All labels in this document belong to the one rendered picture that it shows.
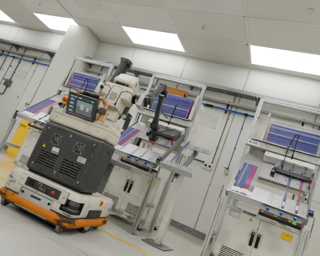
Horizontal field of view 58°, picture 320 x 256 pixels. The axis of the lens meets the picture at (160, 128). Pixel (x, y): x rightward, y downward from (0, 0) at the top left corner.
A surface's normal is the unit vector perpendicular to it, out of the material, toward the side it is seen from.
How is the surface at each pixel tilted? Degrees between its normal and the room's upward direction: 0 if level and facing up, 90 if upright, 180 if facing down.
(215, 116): 90
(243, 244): 90
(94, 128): 90
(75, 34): 90
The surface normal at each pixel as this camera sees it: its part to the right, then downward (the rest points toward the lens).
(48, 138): -0.22, -0.27
